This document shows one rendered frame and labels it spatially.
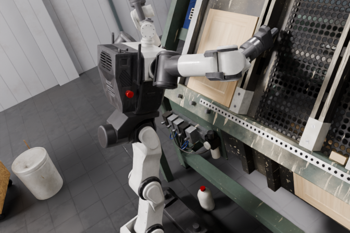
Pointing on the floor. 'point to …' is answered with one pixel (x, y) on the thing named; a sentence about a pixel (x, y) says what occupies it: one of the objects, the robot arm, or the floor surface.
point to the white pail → (37, 172)
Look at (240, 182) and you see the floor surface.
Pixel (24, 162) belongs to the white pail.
